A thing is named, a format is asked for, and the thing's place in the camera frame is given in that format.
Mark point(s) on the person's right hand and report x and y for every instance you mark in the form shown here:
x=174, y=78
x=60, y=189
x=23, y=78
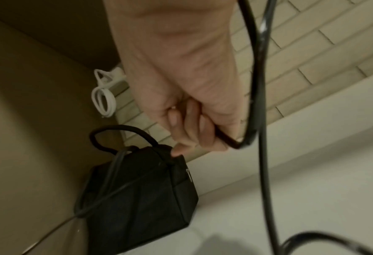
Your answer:
x=180, y=74

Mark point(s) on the black fabric bag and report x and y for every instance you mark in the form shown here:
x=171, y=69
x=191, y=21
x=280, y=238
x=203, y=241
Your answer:
x=148, y=199

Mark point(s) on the person's right forearm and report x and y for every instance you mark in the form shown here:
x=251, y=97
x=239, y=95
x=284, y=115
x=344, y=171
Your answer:
x=167, y=11

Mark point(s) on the white wall outlet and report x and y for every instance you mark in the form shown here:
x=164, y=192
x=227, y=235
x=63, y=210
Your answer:
x=118, y=72

